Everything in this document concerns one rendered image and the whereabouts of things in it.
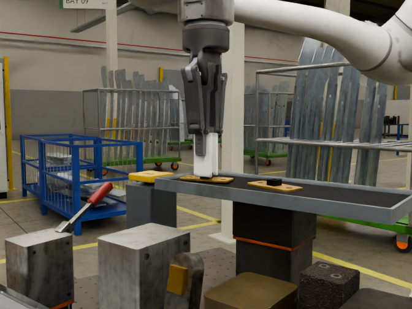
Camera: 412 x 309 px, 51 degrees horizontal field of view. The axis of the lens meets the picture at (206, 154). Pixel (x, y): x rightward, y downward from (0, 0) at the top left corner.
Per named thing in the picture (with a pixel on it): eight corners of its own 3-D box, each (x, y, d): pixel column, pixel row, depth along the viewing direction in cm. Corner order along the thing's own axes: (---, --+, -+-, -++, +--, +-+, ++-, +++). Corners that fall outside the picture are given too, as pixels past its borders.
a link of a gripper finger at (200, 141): (206, 122, 68) (198, 122, 65) (206, 154, 68) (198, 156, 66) (198, 122, 69) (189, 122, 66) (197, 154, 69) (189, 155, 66)
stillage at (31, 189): (22, 196, 662) (19, 134, 653) (73, 190, 707) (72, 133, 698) (41, 210, 563) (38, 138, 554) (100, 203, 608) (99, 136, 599)
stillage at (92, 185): (41, 214, 542) (38, 139, 533) (101, 206, 590) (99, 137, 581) (75, 236, 447) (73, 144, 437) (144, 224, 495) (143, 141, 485)
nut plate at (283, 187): (245, 184, 67) (246, 176, 67) (263, 182, 69) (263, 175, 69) (286, 192, 60) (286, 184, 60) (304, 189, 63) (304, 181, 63)
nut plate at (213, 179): (178, 179, 70) (178, 172, 70) (189, 176, 74) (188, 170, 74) (225, 183, 67) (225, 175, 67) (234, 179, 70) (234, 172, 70)
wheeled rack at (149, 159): (99, 176, 860) (97, 87, 844) (83, 171, 944) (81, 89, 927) (181, 170, 964) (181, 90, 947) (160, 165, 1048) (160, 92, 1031)
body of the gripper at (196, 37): (196, 33, 74) (196, 87, 74) (171, 23, 66) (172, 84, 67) (237, 29, 70) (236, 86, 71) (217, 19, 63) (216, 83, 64)
